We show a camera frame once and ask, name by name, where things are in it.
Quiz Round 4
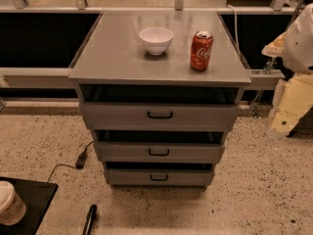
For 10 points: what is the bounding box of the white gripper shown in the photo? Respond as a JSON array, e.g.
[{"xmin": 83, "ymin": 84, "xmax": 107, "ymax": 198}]
[{"xmin": 261, "ymin": 32, "xmax": 313, "ymax": 139}]

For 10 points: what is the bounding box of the grey drawer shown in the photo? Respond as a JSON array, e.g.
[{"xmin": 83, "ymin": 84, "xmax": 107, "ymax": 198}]
[
  {"xmin": 104, "ymin": 168, "xmax": 214, "ymax": 187},
  {"xmin": 95, "ymin": 142, "xmax": 225, "ymax": 164},
  {"xmin": 79, "ymin": 102, "xmax": 239, "ymax": 131}
]

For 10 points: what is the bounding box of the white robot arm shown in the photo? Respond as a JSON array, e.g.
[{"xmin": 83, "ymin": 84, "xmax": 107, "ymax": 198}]
[{"xmin": 262, "ymin": 4, "xmax": 313, "ymax": 138}]

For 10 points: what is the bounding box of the grey drawer cabinet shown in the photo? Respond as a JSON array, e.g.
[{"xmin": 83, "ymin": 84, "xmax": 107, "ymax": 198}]
[{"xmin": 67, "ymin": 9, "xmax": 253, "ymax": 190}]

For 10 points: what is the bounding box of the red soda can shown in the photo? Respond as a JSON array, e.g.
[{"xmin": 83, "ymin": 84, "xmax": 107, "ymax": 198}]
[{"xmin": 190, "ymin": 30, "xmax": 213, "ymax": 71}]

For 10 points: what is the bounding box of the metal diagonal rod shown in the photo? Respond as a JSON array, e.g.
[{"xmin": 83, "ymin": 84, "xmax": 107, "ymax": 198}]
[{"xmin": 249, "ymin": 0, "xmax": 311, "ymax": 118}]

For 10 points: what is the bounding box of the white bowl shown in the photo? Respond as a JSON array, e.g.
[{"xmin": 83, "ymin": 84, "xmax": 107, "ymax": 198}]
[{"xmin": 139, "ymin": 27, "xmax": 173, "ymax": 55}]

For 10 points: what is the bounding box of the black pen-like object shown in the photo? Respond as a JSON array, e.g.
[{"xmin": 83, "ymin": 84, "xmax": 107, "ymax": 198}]
[{"xmin": 82, "ymin": 205, "xmax": 97, "ymax": 235}]

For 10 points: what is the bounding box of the black side table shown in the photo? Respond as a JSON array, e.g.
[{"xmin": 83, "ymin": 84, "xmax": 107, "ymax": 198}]
[{"xmin": 0, "ymin": 176, "xmax": 59, "ymax": 235}]

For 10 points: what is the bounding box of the white paper coffee cup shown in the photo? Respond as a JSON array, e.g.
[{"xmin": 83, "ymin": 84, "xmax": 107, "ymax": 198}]
[{"xmin": 0, "ymin": 181, "xmax": 26, "ymax": 226}]

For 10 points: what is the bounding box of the white cable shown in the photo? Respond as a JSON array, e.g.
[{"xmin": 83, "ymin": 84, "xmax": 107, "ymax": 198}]
[{"xmin": 226, "ymin": 4, "xmax": 243, "ymax": 56}]

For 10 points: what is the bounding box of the black power adapter cable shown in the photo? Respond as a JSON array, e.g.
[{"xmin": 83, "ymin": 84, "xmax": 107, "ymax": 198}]
[{"xmin": 46, "ymin": 140, "xmax": 95, "ymax": 183}]

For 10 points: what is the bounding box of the grey horizontal rail beam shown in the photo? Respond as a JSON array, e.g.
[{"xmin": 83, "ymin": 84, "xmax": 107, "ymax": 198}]
[{"xmin": 0, "ymin": 68, "xmax": 284, "ymax": 90}]

